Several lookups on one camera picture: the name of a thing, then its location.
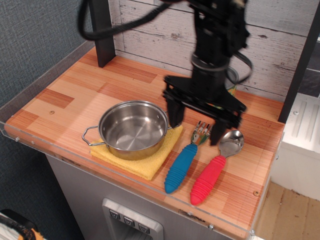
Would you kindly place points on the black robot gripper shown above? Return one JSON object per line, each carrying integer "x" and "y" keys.
{"x": 196, "y": 93}

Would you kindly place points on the red handled metal spoon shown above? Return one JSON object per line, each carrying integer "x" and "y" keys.
{"x": 230, "y": 145}

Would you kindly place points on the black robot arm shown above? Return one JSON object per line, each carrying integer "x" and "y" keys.
{"x": 221, "y": 32}

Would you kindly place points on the stainless steel pot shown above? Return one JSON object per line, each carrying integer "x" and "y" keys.
{"x": 132, "y": 130}

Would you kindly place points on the peas and carrots can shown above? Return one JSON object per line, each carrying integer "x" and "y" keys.
{"x": 225, "y": 82}

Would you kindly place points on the yellow folded cloth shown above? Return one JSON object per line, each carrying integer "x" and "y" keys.
{"x": 145, "y": 168}

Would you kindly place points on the white toy sink unit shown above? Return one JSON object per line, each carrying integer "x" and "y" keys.
{"x": 297, "y": 162}

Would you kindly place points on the grey toy fridge cabinet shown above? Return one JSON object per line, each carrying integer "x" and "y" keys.
{"x": 85, "y": 189}

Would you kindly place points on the silver ice dispenser panel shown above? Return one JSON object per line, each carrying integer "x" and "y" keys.
{"x": 126, "y": 224}

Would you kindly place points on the orange object bottom left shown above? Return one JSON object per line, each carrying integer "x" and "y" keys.
{"x": 25, "y": 233}

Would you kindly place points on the blue handled metal fork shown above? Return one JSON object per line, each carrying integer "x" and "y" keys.
{"x": 180, "y": 167}

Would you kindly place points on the dark right shelf post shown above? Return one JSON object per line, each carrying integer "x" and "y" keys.
{"x": 301, "y": 66}

